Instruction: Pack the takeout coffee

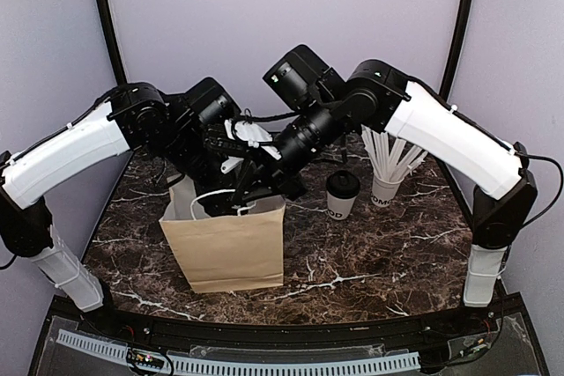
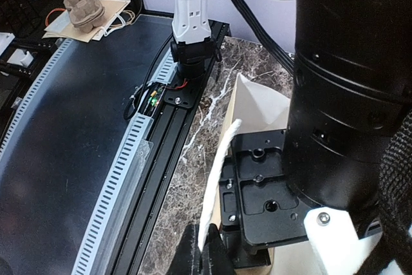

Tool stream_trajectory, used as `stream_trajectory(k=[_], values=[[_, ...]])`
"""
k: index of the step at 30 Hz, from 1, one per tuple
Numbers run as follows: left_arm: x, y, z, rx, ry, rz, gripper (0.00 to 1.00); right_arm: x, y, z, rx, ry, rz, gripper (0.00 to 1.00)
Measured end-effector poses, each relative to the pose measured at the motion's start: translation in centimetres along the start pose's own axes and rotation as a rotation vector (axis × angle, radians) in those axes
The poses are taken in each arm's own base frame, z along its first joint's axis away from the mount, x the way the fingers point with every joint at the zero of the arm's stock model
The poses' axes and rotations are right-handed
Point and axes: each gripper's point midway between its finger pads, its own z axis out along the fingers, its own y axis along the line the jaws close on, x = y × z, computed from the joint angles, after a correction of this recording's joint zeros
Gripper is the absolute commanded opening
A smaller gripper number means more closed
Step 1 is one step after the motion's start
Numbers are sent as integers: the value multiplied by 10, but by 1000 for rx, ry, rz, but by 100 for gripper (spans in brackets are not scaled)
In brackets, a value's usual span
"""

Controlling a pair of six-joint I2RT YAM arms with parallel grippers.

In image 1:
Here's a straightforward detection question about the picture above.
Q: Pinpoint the small circuit board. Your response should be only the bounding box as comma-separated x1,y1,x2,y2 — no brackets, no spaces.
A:
125,349,165,372

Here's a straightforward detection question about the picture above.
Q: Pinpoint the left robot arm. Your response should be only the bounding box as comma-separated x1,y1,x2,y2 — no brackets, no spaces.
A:
1,77,241,337

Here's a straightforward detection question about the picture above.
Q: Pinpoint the brown paper bag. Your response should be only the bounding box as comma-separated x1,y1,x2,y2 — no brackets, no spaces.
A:
160,177,286,293

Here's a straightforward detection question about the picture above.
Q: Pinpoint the wrapped straw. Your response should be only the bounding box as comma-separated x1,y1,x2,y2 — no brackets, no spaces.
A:
375,132,392,181
390,138,413,182
397,145,428,180
361,126,382,175

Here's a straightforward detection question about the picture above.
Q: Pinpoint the white paper coffee cup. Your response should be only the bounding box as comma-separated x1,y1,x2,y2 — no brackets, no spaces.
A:
327,188,359,220

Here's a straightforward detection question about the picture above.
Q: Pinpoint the black front rail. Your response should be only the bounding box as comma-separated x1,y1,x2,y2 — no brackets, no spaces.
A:
85,298,507,351

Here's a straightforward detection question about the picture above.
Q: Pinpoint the left black frame post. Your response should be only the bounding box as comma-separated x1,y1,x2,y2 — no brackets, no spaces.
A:
95,0,128,85

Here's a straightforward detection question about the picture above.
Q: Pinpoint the white slotted cable duct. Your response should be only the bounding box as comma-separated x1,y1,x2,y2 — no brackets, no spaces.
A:
56,329,421,375

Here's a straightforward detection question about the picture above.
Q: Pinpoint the right black frame post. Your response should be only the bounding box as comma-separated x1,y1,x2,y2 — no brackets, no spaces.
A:
439,0,472,100

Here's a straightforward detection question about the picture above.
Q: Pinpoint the black plastic cup lid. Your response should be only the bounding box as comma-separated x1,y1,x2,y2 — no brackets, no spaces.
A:
326,170,360,199

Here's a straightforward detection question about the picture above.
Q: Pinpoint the black frame post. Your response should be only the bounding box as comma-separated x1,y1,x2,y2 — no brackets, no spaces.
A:
95,0,128,85
439,0,472,100

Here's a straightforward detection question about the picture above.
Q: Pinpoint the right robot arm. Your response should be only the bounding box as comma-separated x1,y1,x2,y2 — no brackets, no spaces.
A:
226,44,538,335

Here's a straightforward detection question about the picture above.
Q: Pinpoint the white cup holding straws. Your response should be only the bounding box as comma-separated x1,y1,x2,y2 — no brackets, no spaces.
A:
370,172,403,208

